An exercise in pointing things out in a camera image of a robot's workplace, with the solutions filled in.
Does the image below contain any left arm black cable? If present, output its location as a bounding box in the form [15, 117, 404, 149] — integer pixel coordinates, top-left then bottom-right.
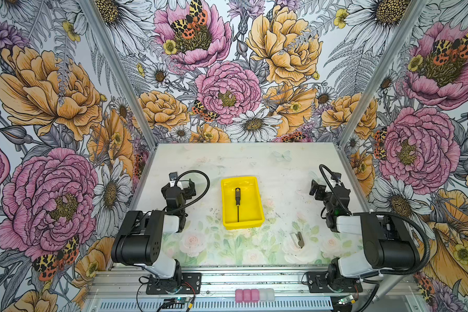
[163, 170, 211, 215]

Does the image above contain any black yellow screwdriver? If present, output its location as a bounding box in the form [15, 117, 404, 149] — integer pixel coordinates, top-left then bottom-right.
[235, 187, 241, 222]

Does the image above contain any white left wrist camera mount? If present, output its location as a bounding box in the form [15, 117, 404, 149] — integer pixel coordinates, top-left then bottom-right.
[168, 172, 196, 197]

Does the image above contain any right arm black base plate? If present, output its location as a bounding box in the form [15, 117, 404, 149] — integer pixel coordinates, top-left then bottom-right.
[301, 271, 363, 293]

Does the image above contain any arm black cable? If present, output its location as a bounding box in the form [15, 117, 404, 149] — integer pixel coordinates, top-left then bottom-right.
[163, 170, 211, 215]
[318, 164, 354, 216]

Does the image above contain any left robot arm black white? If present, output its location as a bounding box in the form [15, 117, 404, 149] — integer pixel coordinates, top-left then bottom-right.
[111, 181, 196, 284]

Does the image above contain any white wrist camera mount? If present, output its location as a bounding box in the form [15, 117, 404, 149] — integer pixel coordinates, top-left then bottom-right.
[328, 172, 345, 190]
[168, 172, 196, 197]

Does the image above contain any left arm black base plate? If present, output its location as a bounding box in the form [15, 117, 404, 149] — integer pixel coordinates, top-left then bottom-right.
[146, 272, 202, 295]

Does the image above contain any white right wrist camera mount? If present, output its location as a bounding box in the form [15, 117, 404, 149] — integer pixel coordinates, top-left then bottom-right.
[328, 172, 345, 190]

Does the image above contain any aluminium front rail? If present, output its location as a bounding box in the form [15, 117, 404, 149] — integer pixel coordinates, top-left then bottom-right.
[89, 266, 418, 301]

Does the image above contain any small grey white clip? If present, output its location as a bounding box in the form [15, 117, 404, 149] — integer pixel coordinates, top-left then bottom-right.
[290, 231, 305, 249]

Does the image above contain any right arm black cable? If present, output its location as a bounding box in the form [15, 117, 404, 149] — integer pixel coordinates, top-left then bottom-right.
[318, 164, 354, 216]

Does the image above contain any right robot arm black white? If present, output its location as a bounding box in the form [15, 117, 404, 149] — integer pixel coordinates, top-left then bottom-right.
[315, 185, 430, 284]

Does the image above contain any pink white button block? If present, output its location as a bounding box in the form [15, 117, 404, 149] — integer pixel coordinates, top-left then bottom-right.
[235, 288, 275, 303]

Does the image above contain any yellow plastic bin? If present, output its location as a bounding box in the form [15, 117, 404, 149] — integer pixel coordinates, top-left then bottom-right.
[221, 176, 265, 231]

